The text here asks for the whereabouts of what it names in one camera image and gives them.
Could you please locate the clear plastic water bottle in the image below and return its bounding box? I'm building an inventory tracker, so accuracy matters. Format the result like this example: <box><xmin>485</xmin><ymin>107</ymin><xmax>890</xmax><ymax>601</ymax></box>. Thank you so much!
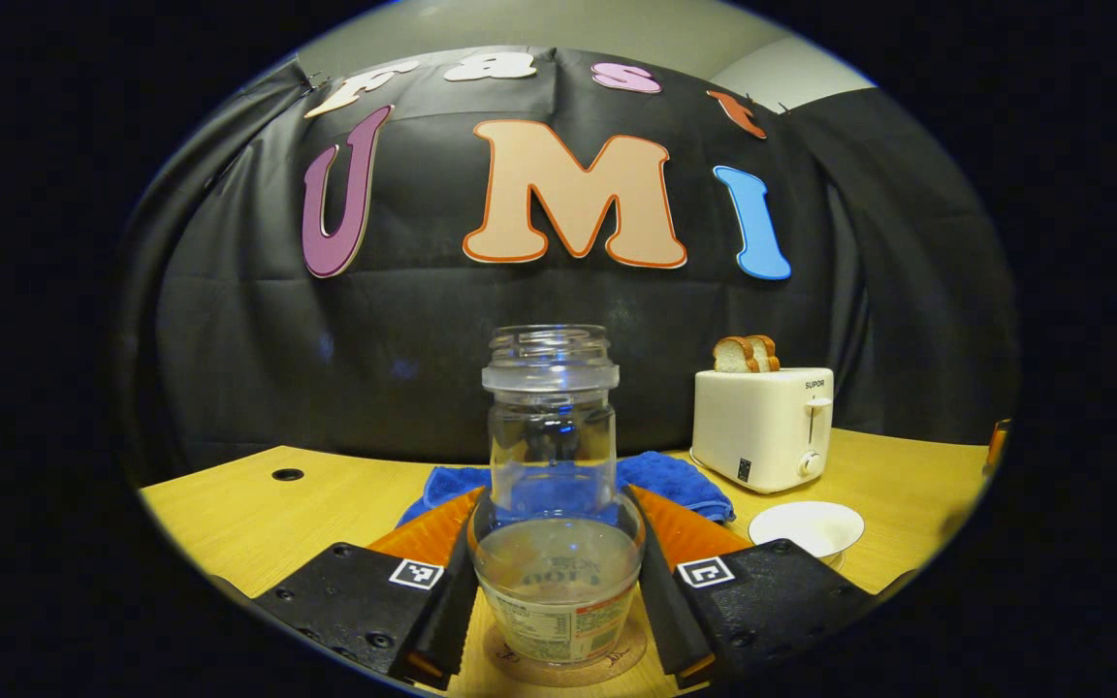
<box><xmin>467</xmin><ymin>324</ymin><xmax>647</xmax><ymax>666</ymax></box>

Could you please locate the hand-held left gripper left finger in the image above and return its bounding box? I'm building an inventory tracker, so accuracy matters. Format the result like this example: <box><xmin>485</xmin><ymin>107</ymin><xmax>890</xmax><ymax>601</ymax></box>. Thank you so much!
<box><xmin>253</xmin><ymin>485</ymin><xmax>487</xmax><ymax>691</ymax></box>

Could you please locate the white toaster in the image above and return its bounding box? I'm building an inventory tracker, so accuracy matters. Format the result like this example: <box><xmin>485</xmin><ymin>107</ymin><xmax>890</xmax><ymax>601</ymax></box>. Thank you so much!
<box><xmin>690</xmin><ymin>366</ymin><xmax>836</xmax><ymax>495</ymax></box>

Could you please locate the yellow ceramic teacup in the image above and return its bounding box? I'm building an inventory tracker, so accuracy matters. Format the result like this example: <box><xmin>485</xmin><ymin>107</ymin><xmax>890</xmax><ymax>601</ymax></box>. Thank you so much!
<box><xmin>749</xmin><ymin>500</ymin><xmax>866</xmax><ymax>563</ymax></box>

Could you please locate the round wooden coaster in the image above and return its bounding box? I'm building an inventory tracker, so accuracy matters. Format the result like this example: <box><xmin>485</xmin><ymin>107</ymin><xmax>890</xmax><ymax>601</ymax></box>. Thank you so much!
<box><xmin>483</xmin><ymin>620</ymin><xmax>649</xmax><ymax>687</ymax></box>

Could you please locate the black backdrop cloth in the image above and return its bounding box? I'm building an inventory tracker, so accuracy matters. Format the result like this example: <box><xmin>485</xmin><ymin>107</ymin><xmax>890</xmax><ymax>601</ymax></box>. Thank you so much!
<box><xmin>117</xmin><ymin>44</ymin><xmax>1020</xmax><ymax>486</ymax></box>

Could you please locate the blue towel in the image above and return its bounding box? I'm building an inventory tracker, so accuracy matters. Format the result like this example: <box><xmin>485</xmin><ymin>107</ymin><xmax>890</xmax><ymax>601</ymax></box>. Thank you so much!
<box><xmin>397</xmin><ymin>451</ymin><xmax>736</xmax><ymax>529</ymax></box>

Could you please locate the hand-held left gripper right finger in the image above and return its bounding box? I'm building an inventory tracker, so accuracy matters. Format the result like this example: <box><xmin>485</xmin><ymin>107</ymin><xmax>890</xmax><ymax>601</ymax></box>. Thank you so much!
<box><xmin>626</xmin><ymin>485</ymin><xmax>878</xmax><ymax>691</ymax></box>

